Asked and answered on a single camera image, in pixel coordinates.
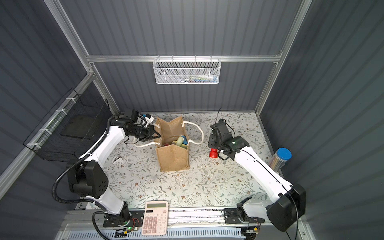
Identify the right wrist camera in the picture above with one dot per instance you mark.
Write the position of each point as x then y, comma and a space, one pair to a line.
221, 132

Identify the white wire mesh basket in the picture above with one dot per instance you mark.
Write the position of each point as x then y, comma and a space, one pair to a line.
169, 73

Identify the pink calculator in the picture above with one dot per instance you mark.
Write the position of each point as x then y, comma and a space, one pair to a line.
155, 221

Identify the black wire basket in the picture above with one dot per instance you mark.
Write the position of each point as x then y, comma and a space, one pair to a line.
74, 127

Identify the brown paper tote bag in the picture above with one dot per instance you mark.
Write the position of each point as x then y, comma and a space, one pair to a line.
173, 158

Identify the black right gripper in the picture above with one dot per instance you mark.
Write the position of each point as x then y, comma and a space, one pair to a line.
214, 139

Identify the blue flashlight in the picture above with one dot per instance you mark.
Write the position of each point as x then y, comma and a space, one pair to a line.
185, 141

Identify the blue-lidded cylinder container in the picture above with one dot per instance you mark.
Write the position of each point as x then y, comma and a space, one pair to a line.
279, 159

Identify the markers in white basket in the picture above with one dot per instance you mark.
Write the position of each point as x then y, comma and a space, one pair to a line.
207, 78

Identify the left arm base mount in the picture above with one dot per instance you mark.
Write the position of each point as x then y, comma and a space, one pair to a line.
134, 220

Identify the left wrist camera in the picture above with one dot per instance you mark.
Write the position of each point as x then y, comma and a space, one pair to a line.
143, 120

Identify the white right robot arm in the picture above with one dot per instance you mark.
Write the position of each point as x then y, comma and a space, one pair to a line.
286, 203

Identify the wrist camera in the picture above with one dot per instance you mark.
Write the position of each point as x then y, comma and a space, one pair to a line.
221, 132
143, 120

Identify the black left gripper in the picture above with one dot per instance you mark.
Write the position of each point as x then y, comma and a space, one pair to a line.
148, 132

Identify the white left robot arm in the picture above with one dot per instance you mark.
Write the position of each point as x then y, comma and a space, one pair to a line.
88, 178

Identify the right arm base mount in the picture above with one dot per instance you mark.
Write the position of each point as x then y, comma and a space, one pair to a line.
236, 216

